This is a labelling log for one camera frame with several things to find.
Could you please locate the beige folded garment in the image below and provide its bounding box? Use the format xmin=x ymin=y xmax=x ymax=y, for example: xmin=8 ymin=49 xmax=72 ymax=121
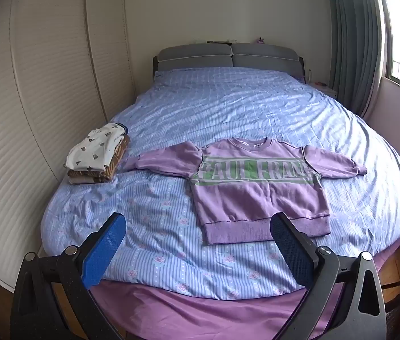
xmin=68 ymin=175 xmax=107 ymax=185

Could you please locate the white louvered wardrobe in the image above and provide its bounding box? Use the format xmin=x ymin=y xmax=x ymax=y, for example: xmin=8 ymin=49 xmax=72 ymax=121
xmin=0 ymin=0 xmax=137 ymax=291

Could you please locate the grey-green curtain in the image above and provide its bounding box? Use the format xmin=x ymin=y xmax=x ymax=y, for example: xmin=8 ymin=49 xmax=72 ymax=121
xmin=327 ymin=0 xmax=385 ymax=117

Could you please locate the purple sweatshirt with green print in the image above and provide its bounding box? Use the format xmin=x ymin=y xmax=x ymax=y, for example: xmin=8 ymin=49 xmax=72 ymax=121
xmin=124 ymin=137 xmax=368 ymax=246

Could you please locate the white printed folded garment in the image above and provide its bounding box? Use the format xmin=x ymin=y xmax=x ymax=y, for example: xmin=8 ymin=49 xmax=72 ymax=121
xmin=65 ymin=123 xmax=129 ymax=171

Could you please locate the white nightstand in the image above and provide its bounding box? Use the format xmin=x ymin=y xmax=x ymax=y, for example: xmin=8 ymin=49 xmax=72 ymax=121
xmin=314 ymin=83 xmax=339 ymax=103

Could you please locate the purple bed sheet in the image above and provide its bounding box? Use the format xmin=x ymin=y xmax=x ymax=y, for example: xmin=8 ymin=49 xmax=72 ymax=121
xmin=88 ymin=279 xmax=331 ymax=340

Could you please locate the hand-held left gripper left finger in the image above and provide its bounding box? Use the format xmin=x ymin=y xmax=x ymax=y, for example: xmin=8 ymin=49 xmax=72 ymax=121
xmin=10 ymin=212 xmax=127 ymax=340

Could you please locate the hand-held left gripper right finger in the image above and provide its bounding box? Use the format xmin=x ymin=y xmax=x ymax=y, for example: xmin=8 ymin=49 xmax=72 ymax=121
xmin=270 ymin=213 xmax=387 ymax=340

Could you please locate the blue striped floral bed cover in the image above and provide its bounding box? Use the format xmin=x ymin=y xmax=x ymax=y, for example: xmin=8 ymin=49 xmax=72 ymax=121
xmin=41 ymin=67 xmax=400 ymax=300

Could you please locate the grey padded headboard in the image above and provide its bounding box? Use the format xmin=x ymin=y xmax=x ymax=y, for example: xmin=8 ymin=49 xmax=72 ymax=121
xmin=153 ymin=42 xmax=305 ymax=81

